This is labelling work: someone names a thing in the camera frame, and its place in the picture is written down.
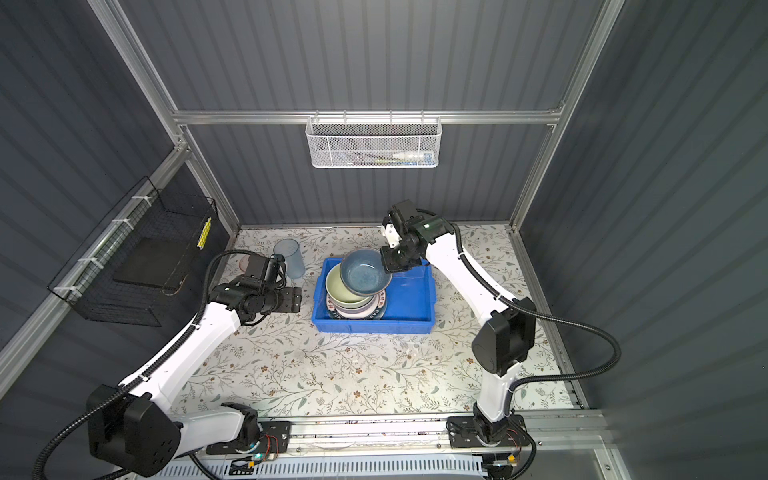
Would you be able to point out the pink translucent plastic cup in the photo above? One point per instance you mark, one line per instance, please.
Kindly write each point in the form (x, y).
(243, 263)

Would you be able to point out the blue plastic bin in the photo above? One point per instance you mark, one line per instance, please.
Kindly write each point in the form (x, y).
(410, 309)

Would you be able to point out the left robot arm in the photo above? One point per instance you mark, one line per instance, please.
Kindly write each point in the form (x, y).
(132, 426)

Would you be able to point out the yellow tag on basket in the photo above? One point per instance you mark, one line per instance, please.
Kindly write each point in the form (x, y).
(204, 233)

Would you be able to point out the black mounting plate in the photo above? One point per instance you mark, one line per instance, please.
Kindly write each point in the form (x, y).
(273, 440)
(466, 432)

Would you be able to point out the blue translucent plastic cup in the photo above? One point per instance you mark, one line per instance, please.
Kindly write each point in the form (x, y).
(291, 252)

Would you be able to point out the dark blue ceramic bowl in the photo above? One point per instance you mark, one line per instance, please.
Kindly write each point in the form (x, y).
(362, 271)

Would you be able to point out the pink ceramic bowl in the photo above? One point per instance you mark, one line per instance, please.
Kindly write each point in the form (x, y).
(360, 309)

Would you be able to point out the white marker in basket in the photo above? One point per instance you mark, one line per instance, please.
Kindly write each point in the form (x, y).
(411, 157)

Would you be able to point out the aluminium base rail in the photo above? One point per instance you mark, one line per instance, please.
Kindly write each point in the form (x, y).
(547, 444)

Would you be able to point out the black wire wall basket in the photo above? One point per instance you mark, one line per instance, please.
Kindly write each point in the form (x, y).
(136, 270)

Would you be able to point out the white wire mesh basket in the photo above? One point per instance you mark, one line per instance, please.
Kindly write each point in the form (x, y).
(346, 144)

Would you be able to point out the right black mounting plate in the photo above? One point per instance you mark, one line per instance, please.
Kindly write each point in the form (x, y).
(466, 432)

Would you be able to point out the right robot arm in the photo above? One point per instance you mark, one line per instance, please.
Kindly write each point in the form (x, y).
(506, 334)

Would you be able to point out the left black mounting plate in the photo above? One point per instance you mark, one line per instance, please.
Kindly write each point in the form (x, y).
(273, 440)

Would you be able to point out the green ceramic bowl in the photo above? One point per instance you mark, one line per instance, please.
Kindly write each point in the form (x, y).
(340, 294)

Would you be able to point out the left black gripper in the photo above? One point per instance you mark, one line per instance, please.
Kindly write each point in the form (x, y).
(291, 299)

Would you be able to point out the white plate dark green rim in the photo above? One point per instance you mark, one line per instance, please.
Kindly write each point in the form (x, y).
(378, 312)

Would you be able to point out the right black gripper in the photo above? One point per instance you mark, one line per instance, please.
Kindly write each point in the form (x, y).
(390, 265)

